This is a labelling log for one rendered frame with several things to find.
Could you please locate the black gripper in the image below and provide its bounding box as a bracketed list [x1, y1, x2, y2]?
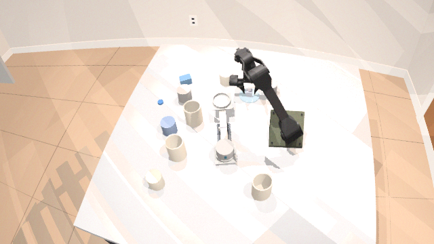
[229, 71, 258, 94]

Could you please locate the light blue block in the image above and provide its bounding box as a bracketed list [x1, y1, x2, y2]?
[179, 73, 193, 85]

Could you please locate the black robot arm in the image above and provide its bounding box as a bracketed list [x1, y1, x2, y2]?
[234, 47, 304, 144]

